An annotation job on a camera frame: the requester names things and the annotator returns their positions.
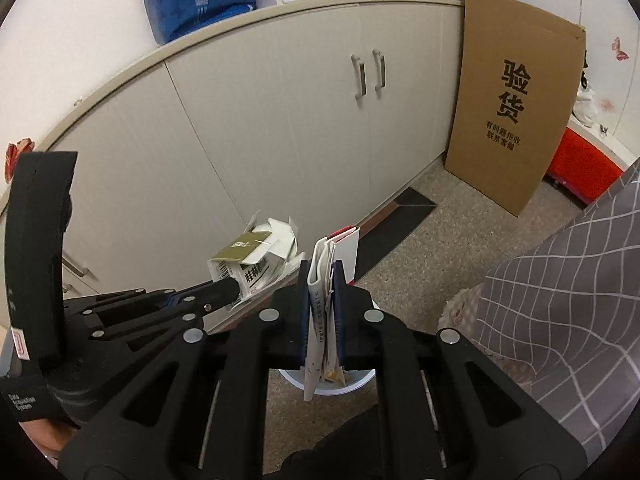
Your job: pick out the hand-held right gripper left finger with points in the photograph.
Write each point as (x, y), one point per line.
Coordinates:
(304, 310)

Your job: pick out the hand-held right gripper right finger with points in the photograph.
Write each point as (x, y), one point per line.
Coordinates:
(340, 310)

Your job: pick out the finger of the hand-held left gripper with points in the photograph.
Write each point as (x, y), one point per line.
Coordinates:
(140, 297)
(165, 322)

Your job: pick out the white paper leaflet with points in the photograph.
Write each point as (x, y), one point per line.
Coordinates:
(320, 280)

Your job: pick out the white carton red edge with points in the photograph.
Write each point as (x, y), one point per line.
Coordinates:
(347, 255)

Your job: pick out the olive white medicine carton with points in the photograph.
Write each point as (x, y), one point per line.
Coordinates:
(255, 265)

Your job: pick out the light blue plastic bucket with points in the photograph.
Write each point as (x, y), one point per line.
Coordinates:
(355, 385)

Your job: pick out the person's left hand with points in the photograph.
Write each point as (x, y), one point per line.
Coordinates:
(45, 437)

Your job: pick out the red packet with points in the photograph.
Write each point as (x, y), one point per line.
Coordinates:
(17, 157)

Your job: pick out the black floor mat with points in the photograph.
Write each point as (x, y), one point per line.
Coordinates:
(395, 230)

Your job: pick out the pink printed table quilt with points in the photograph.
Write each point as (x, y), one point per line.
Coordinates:
(460, 317)

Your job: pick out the white low cabinet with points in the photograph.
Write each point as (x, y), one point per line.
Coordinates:
(200, 135)

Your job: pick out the grey checked tablecloth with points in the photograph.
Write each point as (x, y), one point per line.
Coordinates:
(575, 285)

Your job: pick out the tall cardboard box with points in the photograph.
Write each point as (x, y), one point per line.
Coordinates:
(515, 100)

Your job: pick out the red storage box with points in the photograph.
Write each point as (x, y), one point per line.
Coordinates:
(580, 165)

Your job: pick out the blue plastic package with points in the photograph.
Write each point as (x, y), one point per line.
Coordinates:
(195, 0)

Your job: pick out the white plastic bag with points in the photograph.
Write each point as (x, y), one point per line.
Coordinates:
(585, 105)

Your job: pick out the pink butterfly sticker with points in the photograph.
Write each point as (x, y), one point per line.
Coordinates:
(620, 49)

